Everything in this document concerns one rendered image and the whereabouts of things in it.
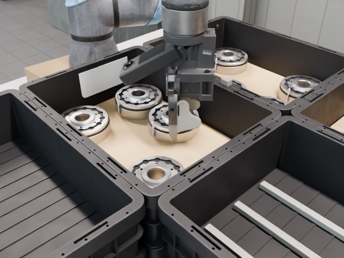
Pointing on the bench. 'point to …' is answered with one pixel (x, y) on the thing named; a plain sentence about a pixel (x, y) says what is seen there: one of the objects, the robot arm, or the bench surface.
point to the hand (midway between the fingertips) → (171, 128)
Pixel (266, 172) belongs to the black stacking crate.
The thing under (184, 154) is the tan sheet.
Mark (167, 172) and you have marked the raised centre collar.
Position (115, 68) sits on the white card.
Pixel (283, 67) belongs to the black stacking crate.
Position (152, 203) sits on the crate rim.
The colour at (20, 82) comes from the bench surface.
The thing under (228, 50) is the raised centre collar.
